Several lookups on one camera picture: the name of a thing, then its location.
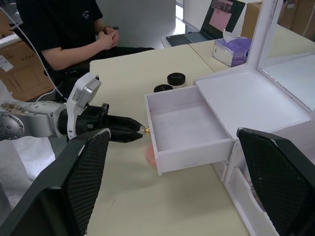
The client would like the brown background cardboard box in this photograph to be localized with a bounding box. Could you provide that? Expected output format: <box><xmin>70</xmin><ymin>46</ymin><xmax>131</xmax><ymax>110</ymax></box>
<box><xmin>0</xmin><ymin>40</ymin><xmax>55</xmax><ymax>102</ymax></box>

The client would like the round pink makeup sponge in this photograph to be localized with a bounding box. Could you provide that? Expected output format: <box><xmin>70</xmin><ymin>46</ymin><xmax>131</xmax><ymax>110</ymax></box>
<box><xmin>144</xmin><ymin>145</ymin><xmax>157</xmax><ymax>166</ymax></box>

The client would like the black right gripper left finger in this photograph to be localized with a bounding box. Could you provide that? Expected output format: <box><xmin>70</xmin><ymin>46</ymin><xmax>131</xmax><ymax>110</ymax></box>
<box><xmin>0</xmin><ymin>127</ymin><xmax>112</xmax><ymax>236</ymax></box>

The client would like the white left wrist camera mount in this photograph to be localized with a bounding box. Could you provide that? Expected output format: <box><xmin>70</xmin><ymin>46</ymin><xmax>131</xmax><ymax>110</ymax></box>
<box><xmin>65</xmin><ymin>72</ymin><xmax>102</xmax><ymax>141</ymax></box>

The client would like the white mirrored makeup organizer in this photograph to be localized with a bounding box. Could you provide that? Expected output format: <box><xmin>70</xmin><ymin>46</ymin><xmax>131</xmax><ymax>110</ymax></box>
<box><xmin>194</xmin><ymin>0</ymin><xmax>315</xmax><ymax>236</ymax></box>

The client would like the purple tissue pack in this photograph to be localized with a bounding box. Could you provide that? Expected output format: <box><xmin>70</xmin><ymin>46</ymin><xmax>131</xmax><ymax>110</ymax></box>
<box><xmin>213</xmin><ymin>29</ymin><xmax>253</xmax><ymax>67</ymax></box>

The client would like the thin white cable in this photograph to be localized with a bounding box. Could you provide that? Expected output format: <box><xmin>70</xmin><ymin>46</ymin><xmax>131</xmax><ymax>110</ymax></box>
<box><xmin>0</xmin><ymin>6</ymin><xmax>68</xmax><ymax>100</ymax></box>

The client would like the person in black shirt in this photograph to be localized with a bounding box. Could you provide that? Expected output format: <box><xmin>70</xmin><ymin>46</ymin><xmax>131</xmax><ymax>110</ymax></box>
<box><xmin>16</xmin><ymin>0</ymin><xmax>156</xmax><ymax>99</ymax></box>

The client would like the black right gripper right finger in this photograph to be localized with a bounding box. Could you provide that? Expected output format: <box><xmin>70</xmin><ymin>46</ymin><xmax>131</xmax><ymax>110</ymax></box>
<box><xmin>236</xmin><ymin>127</ymin><xmax>315</xmax><ymax>236</ymax></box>

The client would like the black lidded powder jar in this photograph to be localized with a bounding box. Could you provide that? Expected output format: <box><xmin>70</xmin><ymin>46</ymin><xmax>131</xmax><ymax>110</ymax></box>
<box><xmin>166</xmin><ymin>72</ymin><xmax>187</xmax><ymax>89</ymax></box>

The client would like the white woven sack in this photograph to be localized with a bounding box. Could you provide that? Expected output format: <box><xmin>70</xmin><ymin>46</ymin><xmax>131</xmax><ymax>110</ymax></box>
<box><xmin>0</xmin><ymin>136</ymin><xmax>67</xmax><ymax>209</ymax></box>

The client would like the black laptop pink screen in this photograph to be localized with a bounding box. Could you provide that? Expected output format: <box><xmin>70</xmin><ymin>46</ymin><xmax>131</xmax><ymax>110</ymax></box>
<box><xmin>161</xmin><ymin>0</ymin><xmax>247</xmax><ymax>47</ymax></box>

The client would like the white organizer drawer gold knob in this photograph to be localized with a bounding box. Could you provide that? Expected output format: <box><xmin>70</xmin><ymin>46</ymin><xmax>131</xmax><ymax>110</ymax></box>
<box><xmin>142</xmin><ymin>85</ymin><xmax>239</xmax><ymax>177</ymax></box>

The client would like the small plain cardboard box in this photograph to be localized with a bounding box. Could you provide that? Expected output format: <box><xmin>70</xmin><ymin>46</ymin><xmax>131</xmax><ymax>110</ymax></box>
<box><xmin>240</xmin><ymin>2</ymin><xmax>266</xmax><ymax>40</ymax></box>

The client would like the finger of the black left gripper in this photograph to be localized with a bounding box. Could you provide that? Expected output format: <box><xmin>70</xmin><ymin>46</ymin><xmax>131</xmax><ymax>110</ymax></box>
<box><xmin>106</xmin><ymin>114</ymin><xmax>145</xmax><ymax>133</ymax></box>
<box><xmin>108</xmin><ymin>127</ymin><xmax>144</xmax><ymax>144</ymax></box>

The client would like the person's left hand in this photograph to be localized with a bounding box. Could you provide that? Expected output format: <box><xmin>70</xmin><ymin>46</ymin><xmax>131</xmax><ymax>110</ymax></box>
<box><xmin>103</xmin><ymin>26</ymin><xmax>119</xmax><ymax>45</ymax></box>

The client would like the flat black round compact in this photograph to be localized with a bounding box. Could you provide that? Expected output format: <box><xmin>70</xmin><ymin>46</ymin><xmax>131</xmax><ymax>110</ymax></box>
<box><xmin>154</xmin><ymin>84</ymin><xmax>174</xmax><ymax>93</ymax></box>

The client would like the person's right hand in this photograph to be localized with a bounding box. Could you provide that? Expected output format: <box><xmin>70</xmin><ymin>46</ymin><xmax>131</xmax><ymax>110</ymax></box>
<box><xmin>97</xmin><ymin>33</ymin><xmax>116</xmax><ymax>50</ymax></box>

